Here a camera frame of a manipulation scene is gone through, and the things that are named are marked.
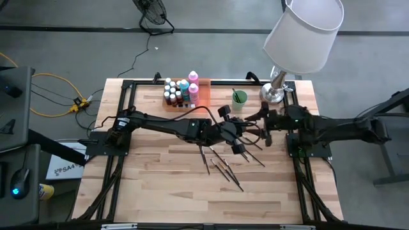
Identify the large pink paint bottle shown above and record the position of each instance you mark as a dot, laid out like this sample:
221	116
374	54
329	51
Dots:
193	77
193	94

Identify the white printed cardboard box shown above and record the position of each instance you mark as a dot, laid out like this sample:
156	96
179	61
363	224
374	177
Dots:
64	169

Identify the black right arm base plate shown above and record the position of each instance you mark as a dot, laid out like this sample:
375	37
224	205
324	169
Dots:
319	152

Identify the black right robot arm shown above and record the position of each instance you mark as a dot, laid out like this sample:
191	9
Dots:
335	127

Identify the black table clamp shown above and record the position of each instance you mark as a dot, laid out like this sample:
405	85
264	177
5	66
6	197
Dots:
156	77
252	76

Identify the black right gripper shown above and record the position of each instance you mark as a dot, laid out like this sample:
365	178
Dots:
278	120

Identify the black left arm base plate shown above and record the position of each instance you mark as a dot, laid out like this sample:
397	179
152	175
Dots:
96	148

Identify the black diagonal beam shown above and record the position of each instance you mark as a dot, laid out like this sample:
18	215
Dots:
57	148

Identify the black side table stand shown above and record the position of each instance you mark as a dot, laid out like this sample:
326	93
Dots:
386	156

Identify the small teal paint bottle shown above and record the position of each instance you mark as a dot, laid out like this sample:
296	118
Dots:
167	80

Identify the paint brush pale bristles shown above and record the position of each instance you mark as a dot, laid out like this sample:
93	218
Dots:
217	155

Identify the silver front frame rail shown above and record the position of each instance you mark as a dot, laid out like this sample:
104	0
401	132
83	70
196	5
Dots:
207	227

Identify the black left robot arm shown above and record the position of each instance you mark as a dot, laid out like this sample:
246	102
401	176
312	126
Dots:
166	124

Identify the orange plastic bin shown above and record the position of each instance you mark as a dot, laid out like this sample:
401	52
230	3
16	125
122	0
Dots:
204	96

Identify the green plastic cup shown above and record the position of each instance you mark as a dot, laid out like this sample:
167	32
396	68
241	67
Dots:
243	103

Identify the black computer mouse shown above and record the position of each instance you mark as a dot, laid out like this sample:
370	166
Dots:
20	182

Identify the large teal paint bottle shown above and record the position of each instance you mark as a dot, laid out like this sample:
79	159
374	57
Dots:
184	87

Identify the black computer desk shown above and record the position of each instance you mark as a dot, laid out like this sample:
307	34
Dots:
19	214

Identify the thin dark paint brush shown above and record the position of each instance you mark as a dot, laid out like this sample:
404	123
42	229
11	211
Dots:
257	159
231	171
238	98
220	170
236	95
255	145
204	159
231	178
245	157

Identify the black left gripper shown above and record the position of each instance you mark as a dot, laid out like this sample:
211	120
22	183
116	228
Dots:
234	129

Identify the dark grey desk panel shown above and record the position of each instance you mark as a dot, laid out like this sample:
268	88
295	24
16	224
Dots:
16	105

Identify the table lamp white shade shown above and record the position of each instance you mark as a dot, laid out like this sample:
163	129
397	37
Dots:
303	35

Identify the black floor fan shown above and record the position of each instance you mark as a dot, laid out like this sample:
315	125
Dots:
150	11

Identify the yellow power connector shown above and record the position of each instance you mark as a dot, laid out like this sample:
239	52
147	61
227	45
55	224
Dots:
78	103

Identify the small yellow paint bottle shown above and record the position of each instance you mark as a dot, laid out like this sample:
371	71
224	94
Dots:
178	83

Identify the small mauve paint bottle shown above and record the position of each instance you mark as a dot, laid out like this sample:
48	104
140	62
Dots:
172	84

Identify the small blue paint bottle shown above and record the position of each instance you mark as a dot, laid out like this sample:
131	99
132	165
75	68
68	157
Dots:
166	88

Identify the yellow can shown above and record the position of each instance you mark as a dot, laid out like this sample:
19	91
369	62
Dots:
47	191

